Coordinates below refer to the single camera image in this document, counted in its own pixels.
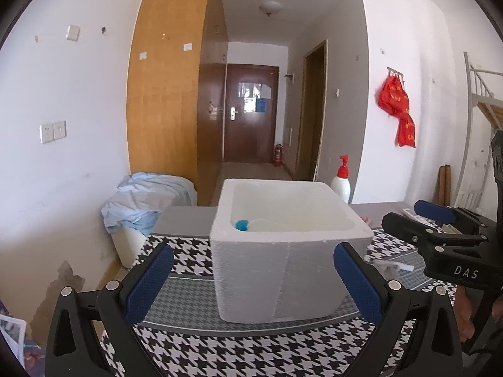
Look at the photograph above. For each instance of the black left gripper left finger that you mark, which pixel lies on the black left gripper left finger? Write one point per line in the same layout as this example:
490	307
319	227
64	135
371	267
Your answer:
73	348

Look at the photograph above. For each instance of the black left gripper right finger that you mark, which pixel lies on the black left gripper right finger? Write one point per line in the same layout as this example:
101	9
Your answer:
433	348

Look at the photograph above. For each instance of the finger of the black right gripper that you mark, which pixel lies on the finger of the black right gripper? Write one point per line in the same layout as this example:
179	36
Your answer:
415	233
463	220

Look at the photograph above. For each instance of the grey sock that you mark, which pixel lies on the grey sock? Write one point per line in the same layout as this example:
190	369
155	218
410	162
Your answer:
389	272

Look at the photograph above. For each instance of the blue surgical face mask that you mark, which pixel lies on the blue surgical face mask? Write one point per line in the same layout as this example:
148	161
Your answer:
257	225

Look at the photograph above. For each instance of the right hand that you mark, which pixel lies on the right hand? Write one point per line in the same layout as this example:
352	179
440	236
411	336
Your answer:
471	312

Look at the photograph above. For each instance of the white remote control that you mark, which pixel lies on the white remote control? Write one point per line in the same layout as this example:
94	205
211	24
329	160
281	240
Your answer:
411	214

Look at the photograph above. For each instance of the houndstooth table cloth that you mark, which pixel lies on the houndstooth table cloth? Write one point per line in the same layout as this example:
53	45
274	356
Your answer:
185	335

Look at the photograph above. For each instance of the white bin with blue cloth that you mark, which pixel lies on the white bin with blue cloth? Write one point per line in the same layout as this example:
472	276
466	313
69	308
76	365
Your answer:
130	215

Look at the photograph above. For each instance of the white red pump bottle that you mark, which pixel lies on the white red pump bottle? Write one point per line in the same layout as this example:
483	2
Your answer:
340	183

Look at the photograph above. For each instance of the printed paper sheets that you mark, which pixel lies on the printed paper sheets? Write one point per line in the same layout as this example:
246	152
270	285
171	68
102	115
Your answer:
13	329

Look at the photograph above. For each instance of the red hanging bags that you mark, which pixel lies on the red hanging bags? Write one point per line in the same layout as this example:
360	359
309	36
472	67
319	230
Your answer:
394	100

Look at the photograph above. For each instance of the white styrofoam box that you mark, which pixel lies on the white styrofoam box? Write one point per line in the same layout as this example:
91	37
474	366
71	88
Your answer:
288	274

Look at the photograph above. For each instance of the red fire extinguisher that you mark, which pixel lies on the red fire extinguisher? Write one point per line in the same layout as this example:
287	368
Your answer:
278	150

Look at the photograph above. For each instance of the dark brown entrance door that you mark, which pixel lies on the dark brown entrance door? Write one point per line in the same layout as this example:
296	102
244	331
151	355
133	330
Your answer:
250	115

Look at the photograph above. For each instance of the light wooden wardrobe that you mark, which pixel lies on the light wooden wardrobe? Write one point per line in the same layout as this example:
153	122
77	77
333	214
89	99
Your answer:
175	91

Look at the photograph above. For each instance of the ceiling dome lamp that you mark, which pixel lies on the ceiling dome lamp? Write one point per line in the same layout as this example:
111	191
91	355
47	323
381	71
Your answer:
270	7

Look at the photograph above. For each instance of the wooden sticks by wall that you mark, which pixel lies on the wooden sticks by wall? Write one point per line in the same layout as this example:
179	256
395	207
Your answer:
444	185

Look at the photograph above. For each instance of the white wall socket pair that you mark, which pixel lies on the white wall socket pair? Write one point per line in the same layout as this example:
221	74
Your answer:
49	132

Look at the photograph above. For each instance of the white wall switch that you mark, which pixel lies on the white wall switch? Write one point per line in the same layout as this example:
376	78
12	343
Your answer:
73	32

